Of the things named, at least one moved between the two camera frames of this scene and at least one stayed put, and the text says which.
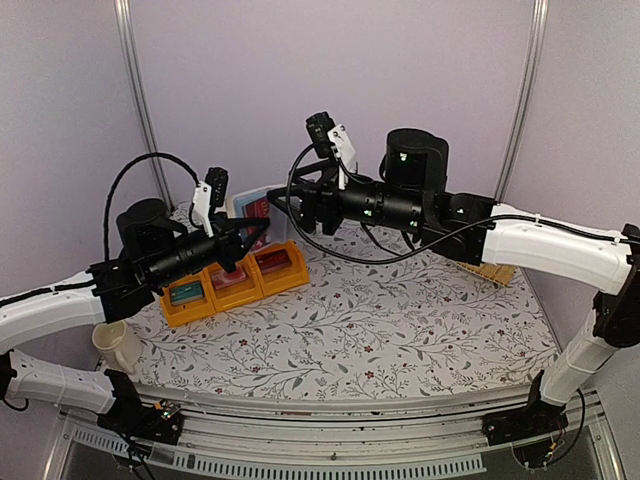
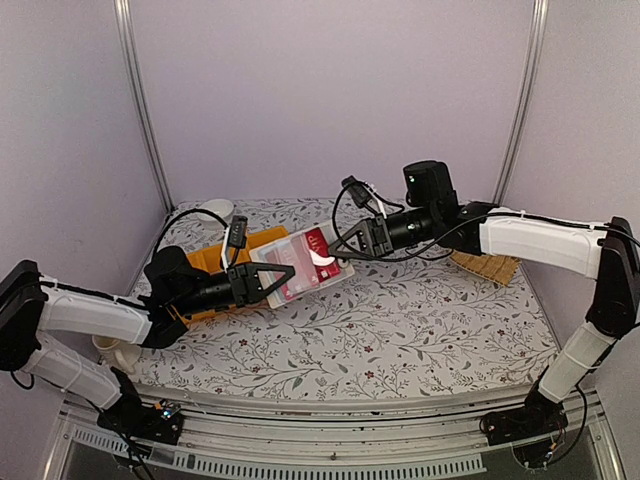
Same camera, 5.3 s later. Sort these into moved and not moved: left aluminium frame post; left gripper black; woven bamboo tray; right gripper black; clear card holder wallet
Moved: clear card holder wallet; left gripper black; right gripper black
Not moved: left aluminium frame post; woven bamboo tray
